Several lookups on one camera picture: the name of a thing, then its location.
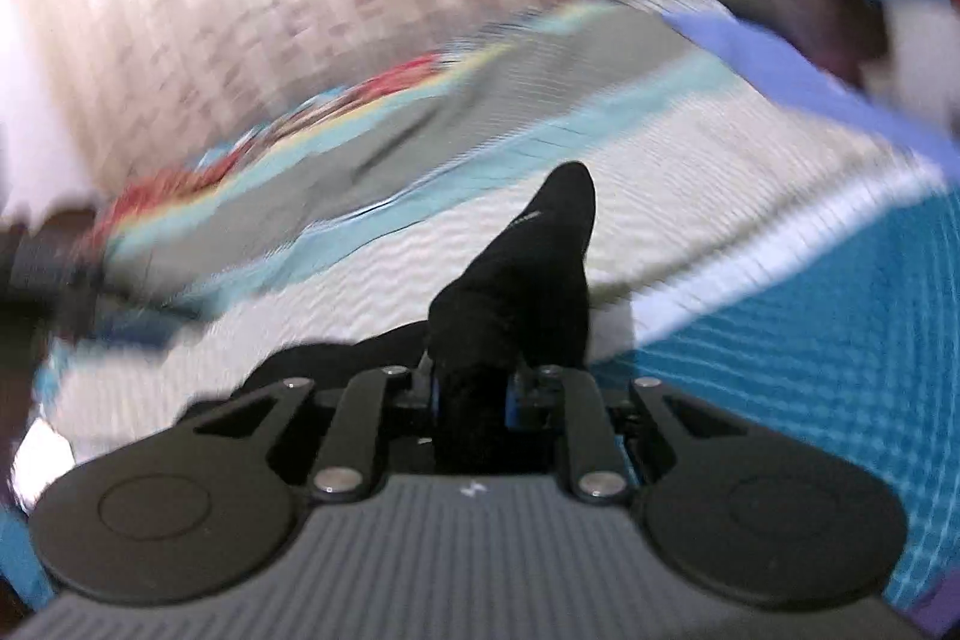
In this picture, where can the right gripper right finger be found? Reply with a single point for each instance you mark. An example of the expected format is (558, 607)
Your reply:
(592, 465)

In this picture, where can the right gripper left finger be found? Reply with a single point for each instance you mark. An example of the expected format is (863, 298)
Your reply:
(383, 425)

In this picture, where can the black pants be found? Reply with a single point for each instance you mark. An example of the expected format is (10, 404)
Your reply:
(522, 302)

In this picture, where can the patterned blue bedspread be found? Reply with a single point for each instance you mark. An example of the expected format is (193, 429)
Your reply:
(699, 132)

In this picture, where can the red floral blanket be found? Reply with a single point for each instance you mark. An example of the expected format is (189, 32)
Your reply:
(182, 184)

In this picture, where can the purple bed sheet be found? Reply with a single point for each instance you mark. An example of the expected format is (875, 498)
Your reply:
(781, 73)

